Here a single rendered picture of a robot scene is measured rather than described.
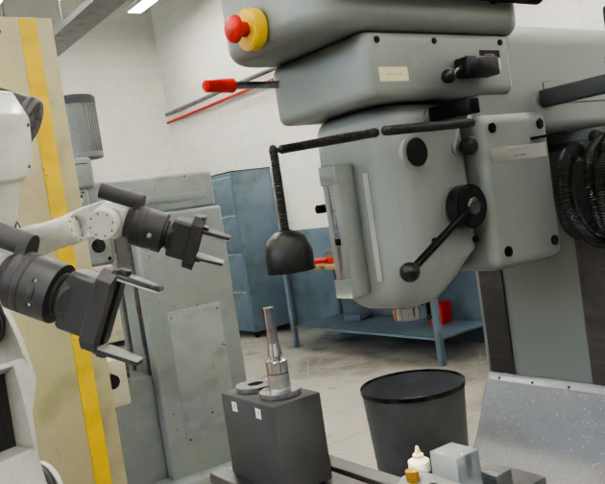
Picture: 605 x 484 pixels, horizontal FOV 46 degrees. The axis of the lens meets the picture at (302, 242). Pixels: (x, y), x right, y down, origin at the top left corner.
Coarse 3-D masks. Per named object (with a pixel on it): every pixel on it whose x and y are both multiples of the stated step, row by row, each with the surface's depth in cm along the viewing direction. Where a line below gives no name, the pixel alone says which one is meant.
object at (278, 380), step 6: (282, 366) 148; (270, 372) 148; (276, 372) 148; (282, 372) 148; (288, 372) 150; (270, 378) 148; (276, 378) 148; (282, 378) 148; (288, 378) 149; (270, 384) 149; (276, 384) 148; (282, 384) 148; (288, 384) 149; (270, 390) 149; (276, 390) 148; (282, 390) 148
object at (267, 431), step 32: (256, 384) 160; (256, 416) 148; (288, 416) 144; (320, 416) 149; (256, 448) 150; (288, 448) 144; (320, 448) 148; (256, 480) 152; (288, 480) 143; (320, 480) 148
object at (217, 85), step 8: (208, 80) 110; (216, 80) 111; (224, 80) 111; (232, 80) 112; (208, 88) 110; (216, 88) 111; (224, 88) 111; (232, 88) 112; (240, 88) 114; (248, 88) 115
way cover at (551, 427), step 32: (512, 384) 149; (544, 384) 143; (576, 384) 138; (480, 416) 153; (544, 416) 141; (576, 416) 136; (480, 448) 150; (512, 448) 144; (544, 448) 139; (576, 448) 134; (576, 480) 131
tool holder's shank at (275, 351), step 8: (264, 312) 148; (272, 312) 148; (264, 320) 149; (272, 320) 148; (272, 328) 148; (272, 336) 148; (272, 344) 149; (272, 352) 148; (280, 352) 149; (272, 360) 149
